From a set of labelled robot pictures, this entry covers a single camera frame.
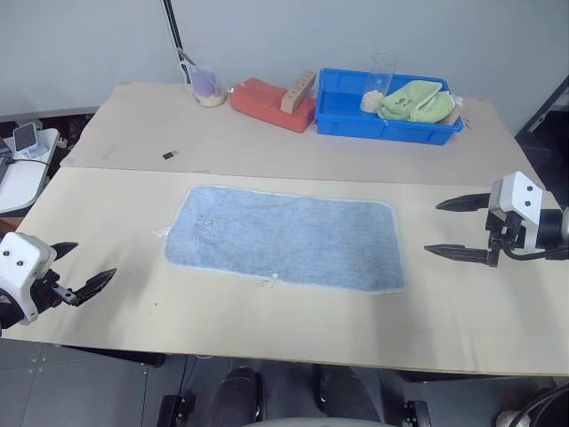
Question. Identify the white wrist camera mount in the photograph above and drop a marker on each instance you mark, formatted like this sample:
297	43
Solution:
22	262
518	191

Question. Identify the red sponge block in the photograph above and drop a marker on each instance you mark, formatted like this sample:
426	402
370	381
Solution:
262	102

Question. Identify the clear cup with purple cloth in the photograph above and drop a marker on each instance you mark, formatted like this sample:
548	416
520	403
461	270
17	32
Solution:
205	84

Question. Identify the wooden block with holes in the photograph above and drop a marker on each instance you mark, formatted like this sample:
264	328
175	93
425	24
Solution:
297	93

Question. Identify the white handheld device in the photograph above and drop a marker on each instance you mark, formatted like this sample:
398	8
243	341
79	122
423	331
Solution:
26	139

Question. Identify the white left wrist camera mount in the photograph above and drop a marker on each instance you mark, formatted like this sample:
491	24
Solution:
22	262

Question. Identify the black frame structure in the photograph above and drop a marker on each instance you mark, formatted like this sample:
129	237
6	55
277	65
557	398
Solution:
549	129

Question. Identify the black vertical pole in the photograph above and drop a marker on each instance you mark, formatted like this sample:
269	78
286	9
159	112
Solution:
174	26

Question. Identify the light blue terry towel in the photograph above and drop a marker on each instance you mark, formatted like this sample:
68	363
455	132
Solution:
289	240

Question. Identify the black table foot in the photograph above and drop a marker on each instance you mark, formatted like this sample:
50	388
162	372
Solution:
415	414
175	411

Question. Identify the white crumpled wad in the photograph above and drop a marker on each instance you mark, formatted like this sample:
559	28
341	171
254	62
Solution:
371	101

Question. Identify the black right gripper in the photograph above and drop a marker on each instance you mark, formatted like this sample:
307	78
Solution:
504	229

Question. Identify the green folded cloth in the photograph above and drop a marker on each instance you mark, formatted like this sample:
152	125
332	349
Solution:
413	104

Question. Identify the small black clip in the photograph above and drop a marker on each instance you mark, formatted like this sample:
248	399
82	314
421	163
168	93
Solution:
170	155

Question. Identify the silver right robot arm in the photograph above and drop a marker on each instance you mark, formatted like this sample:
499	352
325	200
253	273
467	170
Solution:
553	227

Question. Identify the dark rounded shape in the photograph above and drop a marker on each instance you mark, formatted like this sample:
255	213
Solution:
344	393
235	393

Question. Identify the white side table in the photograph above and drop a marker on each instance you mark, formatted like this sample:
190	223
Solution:
22	182

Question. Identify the blue plastic bin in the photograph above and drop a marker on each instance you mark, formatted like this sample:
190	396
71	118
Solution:
342	118

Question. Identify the tall clear glass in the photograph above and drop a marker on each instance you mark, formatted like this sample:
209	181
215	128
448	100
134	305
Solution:
381	73

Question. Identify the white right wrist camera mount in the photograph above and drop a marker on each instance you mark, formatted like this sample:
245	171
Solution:
518	191

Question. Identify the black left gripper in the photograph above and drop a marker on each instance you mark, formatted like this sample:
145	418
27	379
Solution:
46	291

